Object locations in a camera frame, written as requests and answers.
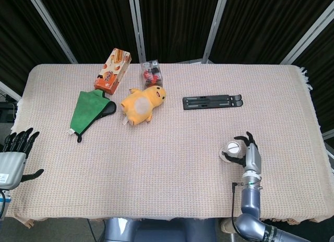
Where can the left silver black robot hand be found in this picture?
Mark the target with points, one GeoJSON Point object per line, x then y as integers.
{"type": "Point", "coordinates": [11, 166]}

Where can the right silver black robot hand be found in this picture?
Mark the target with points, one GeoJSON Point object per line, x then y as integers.
{"type": "Point", "coordinates": [253, 158]}

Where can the white paper cup blue flower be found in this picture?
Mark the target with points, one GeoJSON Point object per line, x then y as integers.
{"type": "Point", "coordinates": [233, 148]}

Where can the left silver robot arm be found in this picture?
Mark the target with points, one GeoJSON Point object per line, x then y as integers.
{"type": "Point", "coordinates": [4, 200]}

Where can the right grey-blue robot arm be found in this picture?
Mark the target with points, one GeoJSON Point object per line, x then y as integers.
{"type": "Point", "coordinates": [250, 200]}

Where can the black folding stand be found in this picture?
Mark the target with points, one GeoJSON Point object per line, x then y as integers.
{"type": "Point", "coordinates": [208, 102]}

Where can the beige woven tablecloth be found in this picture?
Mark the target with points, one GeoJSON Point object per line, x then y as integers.
{"type": "Point", "coordinates": [167, 161]}

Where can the green cloth black trim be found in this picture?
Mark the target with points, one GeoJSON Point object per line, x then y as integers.
{"type": "Point", "coordinates": [87, 109]}

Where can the grey-blue robot torso base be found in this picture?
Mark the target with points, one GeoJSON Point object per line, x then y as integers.
{"type": "Point", "coordinates": [156, 230]}

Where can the yellow plush toy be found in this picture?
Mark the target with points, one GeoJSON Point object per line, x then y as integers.
{"type": "Point", "coordinates": [142, 103]}

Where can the black pleated curtain panel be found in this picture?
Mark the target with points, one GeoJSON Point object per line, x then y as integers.
{"type": "Point", "coordinates": [263, 23]}
{"type": "Point", "coordinates": [91, 20]}
{"type": "Point", "coordinates": [21, 38]}
{"type": "Point", "coordinates": [177, 23]}

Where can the clear plastic box red contents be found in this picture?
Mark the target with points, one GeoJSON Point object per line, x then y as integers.
{"type": "Point", "coordinates": [152, 75]}

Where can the orange snack box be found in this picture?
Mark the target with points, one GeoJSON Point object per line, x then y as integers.
{"type": "Point", "coordinates": [112, 72]}

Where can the grey partition frame post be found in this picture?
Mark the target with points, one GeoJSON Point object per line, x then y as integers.
{"type": "Point", "coordinates": [137, 25]}
{"type": "Point", "coordinates": [52, 28]}
{"type": "Point", "coordinates": [215, 25]}
{"type": "Point", "coordinates": [308, 30]}

